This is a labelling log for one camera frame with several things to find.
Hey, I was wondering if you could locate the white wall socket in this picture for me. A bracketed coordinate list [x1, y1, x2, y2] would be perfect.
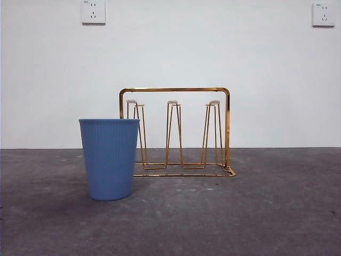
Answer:
[81, 0, 106, 26]
[312, 2, 336, 28]

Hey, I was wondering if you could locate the gold wire cup rack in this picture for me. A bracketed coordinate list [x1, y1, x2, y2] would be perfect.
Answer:
[119, 86, 237, 178]

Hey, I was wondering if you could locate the blue ribbed plastic cup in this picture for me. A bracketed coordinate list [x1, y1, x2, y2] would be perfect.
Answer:
[78, 118, 141, 202]

